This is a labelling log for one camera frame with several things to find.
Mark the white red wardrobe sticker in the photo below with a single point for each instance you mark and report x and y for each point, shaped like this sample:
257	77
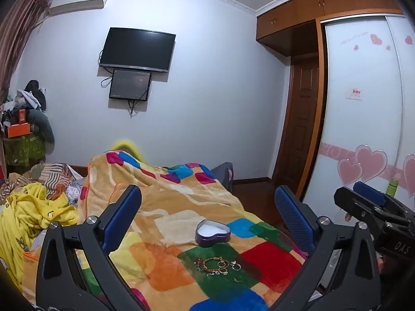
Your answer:
354	94

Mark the small red box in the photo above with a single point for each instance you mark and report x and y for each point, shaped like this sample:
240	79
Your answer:
22	116

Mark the grey suitcase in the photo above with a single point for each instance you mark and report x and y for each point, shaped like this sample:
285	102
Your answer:
223	175

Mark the orange box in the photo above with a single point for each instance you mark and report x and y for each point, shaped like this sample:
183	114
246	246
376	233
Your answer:
18	130

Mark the small black wall monitor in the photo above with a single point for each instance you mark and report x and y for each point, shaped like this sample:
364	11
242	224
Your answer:
129	84

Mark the black garment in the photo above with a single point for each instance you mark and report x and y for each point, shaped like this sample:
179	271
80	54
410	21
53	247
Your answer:
35	90

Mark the green bottle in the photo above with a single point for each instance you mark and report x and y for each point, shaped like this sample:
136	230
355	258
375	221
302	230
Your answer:
392	188

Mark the green patterned cloth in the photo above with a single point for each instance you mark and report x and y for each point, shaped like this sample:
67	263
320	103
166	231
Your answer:
24	150

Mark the white heart-print wardrobe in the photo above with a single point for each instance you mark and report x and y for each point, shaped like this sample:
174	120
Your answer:
356	129

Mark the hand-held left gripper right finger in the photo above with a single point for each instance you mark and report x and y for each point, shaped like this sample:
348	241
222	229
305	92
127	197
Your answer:
293	213

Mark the yellow curved tube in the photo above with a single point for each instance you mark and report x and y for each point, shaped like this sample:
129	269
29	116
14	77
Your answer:
124	145

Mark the dark small earring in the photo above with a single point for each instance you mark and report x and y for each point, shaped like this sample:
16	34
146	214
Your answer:
198	263

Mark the wooden overhead cabinet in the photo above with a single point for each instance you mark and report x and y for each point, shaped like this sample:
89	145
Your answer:
291	19

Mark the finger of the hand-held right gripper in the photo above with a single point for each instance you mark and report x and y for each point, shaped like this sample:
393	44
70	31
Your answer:
356	205
369	192

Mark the black wall television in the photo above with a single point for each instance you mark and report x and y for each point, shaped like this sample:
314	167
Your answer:
137	48

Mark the orange grey striped cloth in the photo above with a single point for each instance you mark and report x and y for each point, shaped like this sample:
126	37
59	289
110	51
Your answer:
55	176

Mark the purple heart-shaped tin box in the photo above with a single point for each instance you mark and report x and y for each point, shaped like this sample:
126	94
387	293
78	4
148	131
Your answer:
212	233

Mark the yellow printed blanket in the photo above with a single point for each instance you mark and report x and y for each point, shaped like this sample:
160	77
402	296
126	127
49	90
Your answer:
26	213

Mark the colourful checked blanket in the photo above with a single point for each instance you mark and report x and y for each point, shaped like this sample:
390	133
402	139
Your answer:
181	201

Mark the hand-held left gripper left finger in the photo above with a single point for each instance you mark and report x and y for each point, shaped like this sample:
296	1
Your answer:
124	213

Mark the grey jacket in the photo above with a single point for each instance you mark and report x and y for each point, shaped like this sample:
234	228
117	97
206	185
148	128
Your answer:
43	126

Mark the white floral bedsheet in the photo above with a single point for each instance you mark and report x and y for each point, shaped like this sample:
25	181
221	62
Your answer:
75	188

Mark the white air conditioner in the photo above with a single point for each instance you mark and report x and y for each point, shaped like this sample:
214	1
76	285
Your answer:
77	1

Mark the brown wooden door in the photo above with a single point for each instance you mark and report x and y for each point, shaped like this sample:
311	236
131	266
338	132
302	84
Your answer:
298	126

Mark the brown striped curtain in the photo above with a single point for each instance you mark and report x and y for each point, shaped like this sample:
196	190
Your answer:
18	32

